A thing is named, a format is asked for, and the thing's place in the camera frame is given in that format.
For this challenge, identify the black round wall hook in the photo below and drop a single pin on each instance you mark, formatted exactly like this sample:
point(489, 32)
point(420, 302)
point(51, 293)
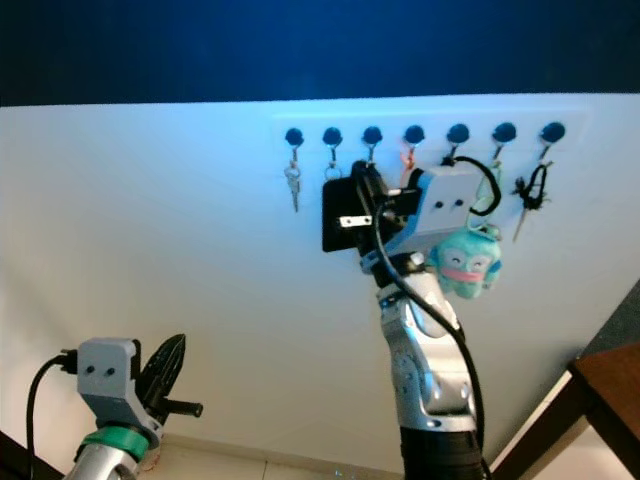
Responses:
point(458, 133)
point(551, 132)
point(372, 135)
point(294, 136)
point(504, 132)
point(332, 135)
point(414, 134)

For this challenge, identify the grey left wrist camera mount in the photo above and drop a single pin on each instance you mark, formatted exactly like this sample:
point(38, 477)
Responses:
point(110, 375)

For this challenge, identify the black carabiner key bunch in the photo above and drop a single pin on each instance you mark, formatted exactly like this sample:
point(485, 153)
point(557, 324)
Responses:
point(532, 190)

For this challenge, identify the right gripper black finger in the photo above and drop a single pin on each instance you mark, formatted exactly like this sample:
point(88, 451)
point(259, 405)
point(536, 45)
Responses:
point(375, 205)

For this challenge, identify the white wall hook rack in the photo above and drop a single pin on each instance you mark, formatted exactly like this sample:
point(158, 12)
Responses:
point(430, 118)

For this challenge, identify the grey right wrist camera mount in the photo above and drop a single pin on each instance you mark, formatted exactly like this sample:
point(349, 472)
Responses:
point(445, 205)

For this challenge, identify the black key pouch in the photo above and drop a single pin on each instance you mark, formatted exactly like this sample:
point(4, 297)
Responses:
point(345, 215)

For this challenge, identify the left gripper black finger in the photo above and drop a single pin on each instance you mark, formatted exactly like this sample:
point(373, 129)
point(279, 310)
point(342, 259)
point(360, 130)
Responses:
point(163, 370)

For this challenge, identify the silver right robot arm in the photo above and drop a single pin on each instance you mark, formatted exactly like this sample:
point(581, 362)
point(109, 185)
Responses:
point(430, 380)

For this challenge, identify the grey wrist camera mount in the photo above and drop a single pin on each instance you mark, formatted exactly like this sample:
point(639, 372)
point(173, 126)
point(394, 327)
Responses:
point(110, 375)
point(445, 205)

